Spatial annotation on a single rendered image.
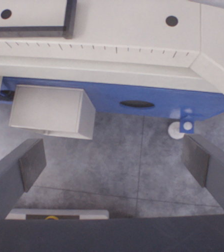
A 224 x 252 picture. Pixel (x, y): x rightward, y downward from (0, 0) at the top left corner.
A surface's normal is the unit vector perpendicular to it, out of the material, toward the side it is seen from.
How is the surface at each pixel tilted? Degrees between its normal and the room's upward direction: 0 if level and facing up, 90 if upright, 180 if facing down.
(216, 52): 0
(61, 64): 0
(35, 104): 0
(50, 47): 90
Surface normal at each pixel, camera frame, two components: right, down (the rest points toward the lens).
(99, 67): -0.05, -0.15
